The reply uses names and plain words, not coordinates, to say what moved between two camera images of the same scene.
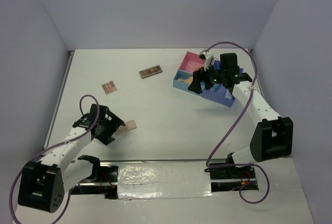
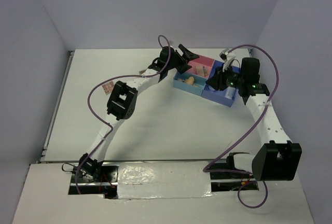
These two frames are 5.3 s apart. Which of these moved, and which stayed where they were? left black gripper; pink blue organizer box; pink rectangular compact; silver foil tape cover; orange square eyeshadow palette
Moved: left black gripper; pink rectangular compact
Stayed: silver foil tape cover; orange square eyeshadow palette; pink blue organizer box
